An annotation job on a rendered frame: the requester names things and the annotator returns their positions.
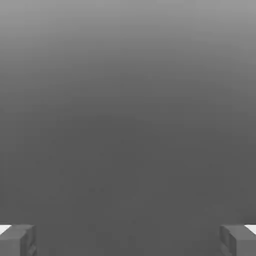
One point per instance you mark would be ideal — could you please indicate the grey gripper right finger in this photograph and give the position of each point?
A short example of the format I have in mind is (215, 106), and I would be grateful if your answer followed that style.
(240, 240)

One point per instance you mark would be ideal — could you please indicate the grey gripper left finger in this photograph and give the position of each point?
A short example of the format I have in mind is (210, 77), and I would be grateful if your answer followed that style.
(16, 240)

